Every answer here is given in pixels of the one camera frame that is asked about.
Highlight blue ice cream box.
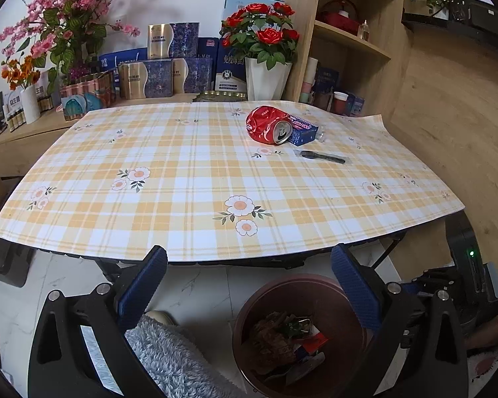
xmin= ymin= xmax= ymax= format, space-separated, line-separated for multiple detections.
xmin=288 ymin=115 xmax=318 ymax=147

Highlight dark red trash bin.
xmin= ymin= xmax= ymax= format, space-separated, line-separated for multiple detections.
xmin=233 ymin=274 xmax=368 ymax=397

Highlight person's right hand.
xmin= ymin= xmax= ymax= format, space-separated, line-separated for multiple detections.
xmin=465 ymin=316 xmax=498 ymax=350

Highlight grey fuzzy sleeve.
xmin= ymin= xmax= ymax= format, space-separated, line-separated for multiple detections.
xmin=125 ymin=311 xmax=246 ymax=398

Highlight yellow plaid floral tablecloth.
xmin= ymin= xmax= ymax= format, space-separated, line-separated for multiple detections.
xmin=0 ymin=101 xmax=463 ymax=262

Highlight low wooden cabinet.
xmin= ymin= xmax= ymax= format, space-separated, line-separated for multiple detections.
xmin=0 ymin=95 xmax=206 ymax=182

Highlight black plastic spoon in wrapper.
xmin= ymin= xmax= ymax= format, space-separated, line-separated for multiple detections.
xmin=294 ymin=149 xmax=348 ymax=165

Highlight crumpled clear plastic cup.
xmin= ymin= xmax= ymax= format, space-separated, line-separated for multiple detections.
xmin=316 ymin=126 xmax=326 ymax=142

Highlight red paper cup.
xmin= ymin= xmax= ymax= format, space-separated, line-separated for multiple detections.
xmin=331 ymin=92 xmax=348 ymax=115

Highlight stack of pastel paper cups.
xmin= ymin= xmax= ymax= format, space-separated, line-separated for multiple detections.
xmin=299 ymin=57 xmax=318 ymax=103

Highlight crushed red soda can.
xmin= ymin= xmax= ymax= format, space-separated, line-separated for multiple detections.
xmin=246 ymin=105 xmax=293 ymax=146

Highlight patterned flower planter box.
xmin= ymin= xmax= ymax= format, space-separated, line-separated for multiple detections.
xmin=60 ymin=71 xmax=116 ymax=120

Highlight blue gold gift box left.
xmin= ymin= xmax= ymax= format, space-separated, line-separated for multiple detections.
xmin=119 ymin=58 xmax=174 ymax=100

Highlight blue gold gift box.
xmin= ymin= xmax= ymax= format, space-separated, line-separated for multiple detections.
xmin=173 ymin=58 xmax=213 ymax=94
xmin=119 ymin=58 xmax=174 ymax=100
xmin=147 ymin=23 xmax=200 ymax=59

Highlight orange flowers in white vase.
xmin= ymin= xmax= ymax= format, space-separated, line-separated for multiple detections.
xmin=1 ymin=55 xmax=40 ymax=124

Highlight gold embossed tray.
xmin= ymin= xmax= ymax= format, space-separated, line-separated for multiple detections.
xmin=192 ymin=91 xmax=247 ymax=102

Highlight white faceted vase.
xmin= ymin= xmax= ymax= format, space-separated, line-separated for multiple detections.
xmin=244 ymin=58 xmax=292 ymax=101

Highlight wooden shelf unit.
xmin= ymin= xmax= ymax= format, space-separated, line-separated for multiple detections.
xmin=283 ymin=0 xmax=409 ymax=117

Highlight blue gold gift box right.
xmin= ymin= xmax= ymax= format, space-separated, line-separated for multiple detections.
xmin=173 ymin=58 xmax=213 ymax=94

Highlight red basket on shelf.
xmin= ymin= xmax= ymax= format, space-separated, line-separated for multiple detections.
xmin=316 ymin=0 xmax=360 ymax=35

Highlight blue white milk carton box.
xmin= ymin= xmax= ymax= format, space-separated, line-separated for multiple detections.
xmin=215 ymin=43 xmax=247 ymax=93

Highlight pink blossom flower arrangement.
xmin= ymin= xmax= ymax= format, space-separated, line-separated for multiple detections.
xmin=0 ymin=0 xmax=140 ymax=91

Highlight blue gold gift box top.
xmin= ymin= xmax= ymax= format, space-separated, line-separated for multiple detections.
xmin=147 ymin=23 xmax=200 ymax=59

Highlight red roses bouquet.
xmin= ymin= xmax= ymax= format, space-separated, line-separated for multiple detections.
xmin=219 ymin=2 xmax=300 ymax=70

